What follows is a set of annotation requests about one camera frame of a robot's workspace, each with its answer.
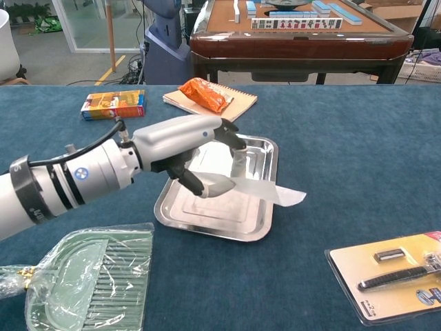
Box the brown mahjong table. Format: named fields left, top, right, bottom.
left=189, top=0, right=414, bottom=86

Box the white paper sheet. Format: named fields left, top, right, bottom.
left=188, top=171, right=307, bottom=208

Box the white face-up mahjong tile row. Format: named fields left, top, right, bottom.
left=251, top=17, right=344, bottom=30

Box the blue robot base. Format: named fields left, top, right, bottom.
left=141, top=0, right=191, bottom=86

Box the kraft spiral notebook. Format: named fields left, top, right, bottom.
left=162, top=83, right=258, bottom=123

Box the green bag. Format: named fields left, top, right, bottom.
left=33, top=16, right=63, bottom=34

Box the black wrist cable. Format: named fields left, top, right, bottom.
left=27, top=117, right=130, bottom=168

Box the white chair with wooden legs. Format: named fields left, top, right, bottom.
left=0, top=9, right=31, bottom=86

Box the orange snack packet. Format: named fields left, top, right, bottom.
left=178, top=77, right=234, bottom=114

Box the stainless steel tray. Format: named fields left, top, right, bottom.
left=154, top=134, right=279, bottom=243

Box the orange and blue snack box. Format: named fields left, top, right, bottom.
left=80, top=89, right=147, bottom=121

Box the green dustpan in plastic wrap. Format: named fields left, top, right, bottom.
left=0, top=222, right=155, bottom=331

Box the black floor cable bundle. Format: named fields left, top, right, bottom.
left=67, top=53, right=145, bottom=86

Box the wooden pole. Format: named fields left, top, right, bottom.
left=105, top=0, right=117, bottom=73

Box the white plastic basket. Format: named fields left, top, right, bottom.
left=398, top=51, right=441, bottom=83

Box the razor in yellow blister pack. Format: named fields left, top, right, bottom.
left=324, top=230, right=441, bottom=327

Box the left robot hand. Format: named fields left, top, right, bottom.
left=132, top=114, right=247, bottom=199

